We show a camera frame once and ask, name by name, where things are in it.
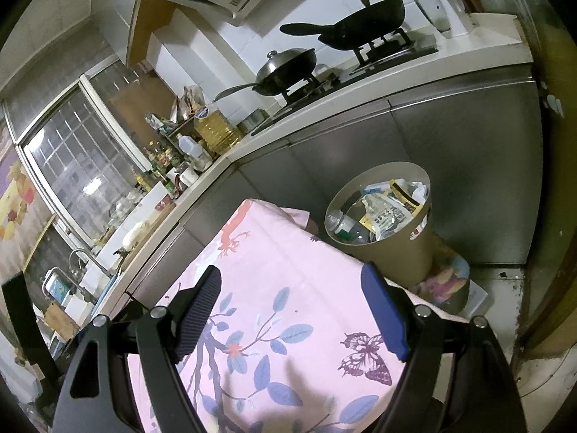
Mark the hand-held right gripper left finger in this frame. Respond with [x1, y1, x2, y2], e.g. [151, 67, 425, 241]
[52, 265, 223, 433]

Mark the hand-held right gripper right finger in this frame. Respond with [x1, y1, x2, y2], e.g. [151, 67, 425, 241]
[361, 262, 527, 433]

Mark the beige round bin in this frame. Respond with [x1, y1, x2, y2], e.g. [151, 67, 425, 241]
[325, 161, 436, 290]

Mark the small wooden cutting board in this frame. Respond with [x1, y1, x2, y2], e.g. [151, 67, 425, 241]
[43, 300, 80, 342]

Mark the blue white container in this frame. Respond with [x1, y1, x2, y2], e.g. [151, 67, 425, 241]
[44, 275, 74, 304]

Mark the steel faucet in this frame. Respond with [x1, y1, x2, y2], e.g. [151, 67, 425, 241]
[69, 248, 113, 280]
[42, 267, 84, 301]

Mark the printed round stool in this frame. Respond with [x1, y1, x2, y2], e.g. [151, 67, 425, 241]
[416, 252, 472, 315]

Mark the pink floral tablecloth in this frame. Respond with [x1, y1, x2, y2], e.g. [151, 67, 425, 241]
[124, 198, 456, 433]

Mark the long wooden cutting board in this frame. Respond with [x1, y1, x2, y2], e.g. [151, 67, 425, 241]
[119, 202, 177, 263]

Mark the white radish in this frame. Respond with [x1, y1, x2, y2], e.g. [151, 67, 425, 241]
[122, 220, 153, 247]

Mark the row of seasoning bottles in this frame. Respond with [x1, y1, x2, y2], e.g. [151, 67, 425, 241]
[134, 139, 182, 196]

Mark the white plastic jug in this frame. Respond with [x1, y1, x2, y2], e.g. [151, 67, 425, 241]
[177, 133, 200, 159]

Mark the barred window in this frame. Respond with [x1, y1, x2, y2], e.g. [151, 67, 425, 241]
[17, 79, 151, 246]

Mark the cooking oil bottle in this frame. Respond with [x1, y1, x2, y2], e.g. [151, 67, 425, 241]
[194, 103, 245, 155]

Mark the steel kitchen counter cabinet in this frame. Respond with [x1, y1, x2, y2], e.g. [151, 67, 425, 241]
[90, 11, 544, 325]

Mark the steel bowl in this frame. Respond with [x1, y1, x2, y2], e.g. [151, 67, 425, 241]
[236, 108, 268, 135]

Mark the rack with food packets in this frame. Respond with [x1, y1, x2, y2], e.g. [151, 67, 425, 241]
[144, 85, 210, 138]

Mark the black gas stove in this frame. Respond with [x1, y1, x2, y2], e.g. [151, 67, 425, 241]
[250, 27, 440, 137]

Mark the steel wok with lid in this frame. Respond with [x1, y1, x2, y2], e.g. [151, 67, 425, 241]
[213, 47, 319, 103]

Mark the black wok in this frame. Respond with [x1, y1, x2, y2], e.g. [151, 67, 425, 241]
[279, 0, 406, 51]

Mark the fruit wall poster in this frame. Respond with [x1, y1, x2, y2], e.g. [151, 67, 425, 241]
[0, 160, 56, 283]

